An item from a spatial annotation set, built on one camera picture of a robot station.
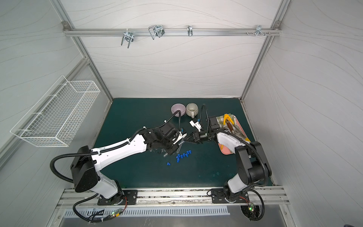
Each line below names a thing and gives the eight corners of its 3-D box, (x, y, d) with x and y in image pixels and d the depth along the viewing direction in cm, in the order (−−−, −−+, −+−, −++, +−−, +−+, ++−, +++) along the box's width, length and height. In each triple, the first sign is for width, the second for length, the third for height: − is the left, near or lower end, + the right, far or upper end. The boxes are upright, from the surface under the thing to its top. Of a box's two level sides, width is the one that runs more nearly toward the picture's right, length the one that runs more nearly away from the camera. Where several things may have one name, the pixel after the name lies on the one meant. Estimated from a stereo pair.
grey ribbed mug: (183, 114, 113) (183, 108, 106) (191, 108, 117) (191, 101, 111) (193, 121, 108) (193, 114, 102) (200, 114, 113) (201, 107, 107)
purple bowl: (173, 118, 111) (172, 111, 105) (171, 111, 116) (170, 104, 110) (186, 115, 113) (186, 108, 107) (183, 108, 118) (183, 102, 112)
